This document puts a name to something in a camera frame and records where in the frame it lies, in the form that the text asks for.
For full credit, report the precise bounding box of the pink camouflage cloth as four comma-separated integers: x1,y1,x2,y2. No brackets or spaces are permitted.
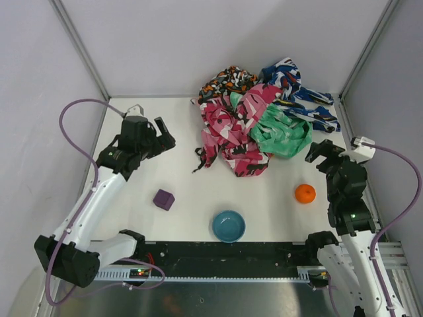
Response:
191,84,282,177

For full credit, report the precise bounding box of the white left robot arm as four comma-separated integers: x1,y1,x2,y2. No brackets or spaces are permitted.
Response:
34,115,176,288

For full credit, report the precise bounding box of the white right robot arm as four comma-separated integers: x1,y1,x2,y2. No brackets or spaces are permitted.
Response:
305,139,406,316

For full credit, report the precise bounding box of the green tie-dye cloth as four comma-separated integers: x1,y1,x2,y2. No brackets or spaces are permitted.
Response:
230,85,312,160

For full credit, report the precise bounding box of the orange black camouflage cloth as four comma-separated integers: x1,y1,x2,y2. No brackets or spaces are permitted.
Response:
196,66,258,104

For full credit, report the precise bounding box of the blue patterned cloth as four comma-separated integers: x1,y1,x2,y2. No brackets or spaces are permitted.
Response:
259,57,340,133

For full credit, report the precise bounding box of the orange fruit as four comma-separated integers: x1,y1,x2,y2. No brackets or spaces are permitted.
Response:
294,184,316,204

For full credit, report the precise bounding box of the purple cube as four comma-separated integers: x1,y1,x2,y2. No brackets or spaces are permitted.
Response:
153,189,175,211

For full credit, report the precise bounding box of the blue ceramic bowl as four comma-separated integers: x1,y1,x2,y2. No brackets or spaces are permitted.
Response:
211,210,246,244

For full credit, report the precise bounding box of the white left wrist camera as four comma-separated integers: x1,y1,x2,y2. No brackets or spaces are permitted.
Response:
124,104,144,120

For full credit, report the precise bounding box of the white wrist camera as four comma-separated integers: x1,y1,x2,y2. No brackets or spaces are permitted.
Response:
124,104,144,120
350,137,376,163

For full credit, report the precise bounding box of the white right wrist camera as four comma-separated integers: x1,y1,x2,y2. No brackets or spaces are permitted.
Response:
350,137,376,163

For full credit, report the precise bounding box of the grey cable duct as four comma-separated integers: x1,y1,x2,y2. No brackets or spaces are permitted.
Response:
94,265,326,283

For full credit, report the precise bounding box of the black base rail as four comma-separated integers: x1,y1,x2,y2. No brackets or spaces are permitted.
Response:
131,242,320,277

